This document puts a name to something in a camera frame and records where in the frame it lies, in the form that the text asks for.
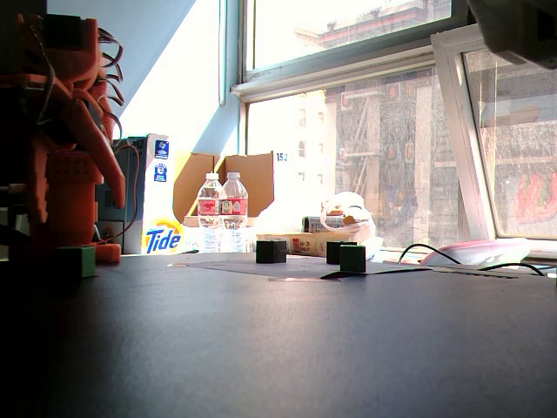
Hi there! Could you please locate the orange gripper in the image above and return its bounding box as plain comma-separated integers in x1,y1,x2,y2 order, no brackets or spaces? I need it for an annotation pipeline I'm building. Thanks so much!
17,12,128,211

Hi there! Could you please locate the grid paper sheet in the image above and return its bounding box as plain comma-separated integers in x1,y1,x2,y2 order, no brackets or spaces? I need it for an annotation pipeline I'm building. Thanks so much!
167,256,436,283

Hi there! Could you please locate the small dark cube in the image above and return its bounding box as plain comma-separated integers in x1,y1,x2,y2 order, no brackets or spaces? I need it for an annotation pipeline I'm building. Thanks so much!
255,239,288,264
325,240,359,265

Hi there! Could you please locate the small green cube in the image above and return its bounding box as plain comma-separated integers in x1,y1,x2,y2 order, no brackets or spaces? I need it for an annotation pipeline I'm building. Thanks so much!
339,244,367,273

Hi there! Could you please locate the Tide detergent box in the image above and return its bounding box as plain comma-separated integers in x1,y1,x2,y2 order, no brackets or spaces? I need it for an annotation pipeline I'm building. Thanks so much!
95,132,186,255

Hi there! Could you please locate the clear water bottle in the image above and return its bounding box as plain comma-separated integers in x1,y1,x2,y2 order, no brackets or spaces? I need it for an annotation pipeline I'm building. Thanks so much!
197,172,225,253
220,171,250,253

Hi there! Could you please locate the open brown cardboard box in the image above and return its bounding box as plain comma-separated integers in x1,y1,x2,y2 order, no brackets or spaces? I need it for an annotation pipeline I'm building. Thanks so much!
172,150,276,228

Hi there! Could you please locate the printed paper carton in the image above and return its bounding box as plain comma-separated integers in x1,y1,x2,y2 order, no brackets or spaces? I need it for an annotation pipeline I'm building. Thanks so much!
256,215,363,258

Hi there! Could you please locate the white plastic bag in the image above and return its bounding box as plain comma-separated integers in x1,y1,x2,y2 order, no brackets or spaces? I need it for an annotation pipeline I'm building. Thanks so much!
319,191,378,246

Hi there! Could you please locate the white open window sash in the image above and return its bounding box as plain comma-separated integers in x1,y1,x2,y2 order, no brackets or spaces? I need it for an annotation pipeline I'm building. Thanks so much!
430,24,557,241

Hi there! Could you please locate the pink white flat device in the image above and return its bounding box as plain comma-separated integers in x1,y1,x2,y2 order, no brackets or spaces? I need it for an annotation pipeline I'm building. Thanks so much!
419,238,533,267

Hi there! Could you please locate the thin red robot wire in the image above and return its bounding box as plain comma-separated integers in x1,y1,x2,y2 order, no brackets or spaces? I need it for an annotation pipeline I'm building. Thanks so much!
93,143,144,245

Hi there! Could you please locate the grey window frame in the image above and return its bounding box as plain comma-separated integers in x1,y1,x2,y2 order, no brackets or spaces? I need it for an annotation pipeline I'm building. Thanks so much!
229,0,471,104

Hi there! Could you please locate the black cable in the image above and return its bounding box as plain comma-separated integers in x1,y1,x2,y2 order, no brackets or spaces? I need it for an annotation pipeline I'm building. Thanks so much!
397,242,546,277

